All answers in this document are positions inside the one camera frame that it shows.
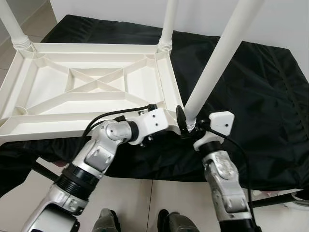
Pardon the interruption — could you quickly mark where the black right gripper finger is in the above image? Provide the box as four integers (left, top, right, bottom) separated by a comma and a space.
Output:
176, 105, 189, 138

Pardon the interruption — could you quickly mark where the white plastic table leg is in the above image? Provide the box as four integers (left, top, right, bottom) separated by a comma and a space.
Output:
0, 0, 32, 51
157, 0, 179, 53
183, 0, 265, 127

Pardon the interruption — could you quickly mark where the black table cloth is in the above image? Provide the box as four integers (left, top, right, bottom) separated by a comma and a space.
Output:
0, 14, 309, 196

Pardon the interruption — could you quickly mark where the grey right robot foot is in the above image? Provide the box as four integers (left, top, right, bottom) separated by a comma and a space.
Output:
157, 209, 201, 232

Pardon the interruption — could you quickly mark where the grey robot foot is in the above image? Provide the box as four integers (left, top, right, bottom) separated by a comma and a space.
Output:
92, 208, 121, 232
157, 209, 201, 232

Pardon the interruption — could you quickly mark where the pink plastic object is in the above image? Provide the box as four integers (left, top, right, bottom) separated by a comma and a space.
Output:
253, 188, 281, 196

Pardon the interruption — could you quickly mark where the grey left robot foot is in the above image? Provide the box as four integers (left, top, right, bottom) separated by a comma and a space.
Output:
92, 208, 121, 232

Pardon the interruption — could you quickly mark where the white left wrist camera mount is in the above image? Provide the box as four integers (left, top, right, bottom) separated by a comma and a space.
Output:
138, 107, 169, 145

